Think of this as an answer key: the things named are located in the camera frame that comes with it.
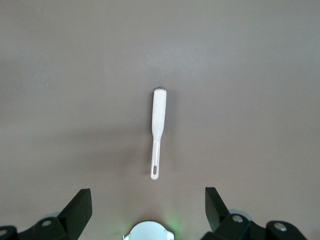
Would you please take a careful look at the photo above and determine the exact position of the beige brush with black bristles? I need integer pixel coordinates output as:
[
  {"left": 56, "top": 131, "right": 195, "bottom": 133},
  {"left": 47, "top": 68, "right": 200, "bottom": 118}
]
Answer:
[{"left": 150, "top": 87, "right": 168, "bottom": 181}]

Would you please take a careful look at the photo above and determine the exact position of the brown table mat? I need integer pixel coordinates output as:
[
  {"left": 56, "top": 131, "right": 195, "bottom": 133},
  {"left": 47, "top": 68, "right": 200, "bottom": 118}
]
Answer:
[{"left": 0, "top": 0, "right": 320, "bottom": 240}]

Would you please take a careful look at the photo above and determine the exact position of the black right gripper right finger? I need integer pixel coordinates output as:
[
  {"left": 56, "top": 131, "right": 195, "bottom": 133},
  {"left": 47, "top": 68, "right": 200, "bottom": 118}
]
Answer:
[{"left": 201, "top": 186, "right": 305, "bottom": 240}]

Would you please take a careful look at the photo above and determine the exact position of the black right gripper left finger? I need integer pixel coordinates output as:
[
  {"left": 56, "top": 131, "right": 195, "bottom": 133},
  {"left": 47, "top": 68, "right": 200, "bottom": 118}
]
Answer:
[{"left": 0, "top": 188, "right": 94, "bottom": 240}]

